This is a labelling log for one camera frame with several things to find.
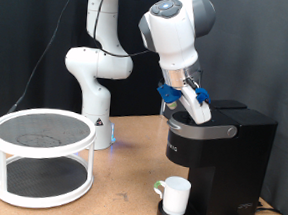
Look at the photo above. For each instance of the dark gray backdrop panel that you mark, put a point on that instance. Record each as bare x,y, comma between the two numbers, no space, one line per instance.
255,46

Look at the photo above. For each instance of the wrist camera on blue mount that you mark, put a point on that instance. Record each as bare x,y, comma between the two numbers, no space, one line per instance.
168,93

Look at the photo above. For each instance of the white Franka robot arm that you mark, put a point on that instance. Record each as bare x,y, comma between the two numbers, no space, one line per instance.
172,39

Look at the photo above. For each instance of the white two-tier turntable shelf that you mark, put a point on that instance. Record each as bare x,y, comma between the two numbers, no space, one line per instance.
41,176

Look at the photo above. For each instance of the white mug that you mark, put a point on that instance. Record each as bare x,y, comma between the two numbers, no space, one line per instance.
176,197

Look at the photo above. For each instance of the black Keurig coffee machine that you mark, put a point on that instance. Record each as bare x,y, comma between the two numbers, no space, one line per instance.
226,160

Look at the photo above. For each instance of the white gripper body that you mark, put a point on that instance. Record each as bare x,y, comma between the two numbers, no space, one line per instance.
195,108

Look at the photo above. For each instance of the black curtain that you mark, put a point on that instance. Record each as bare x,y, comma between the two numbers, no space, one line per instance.
22,44

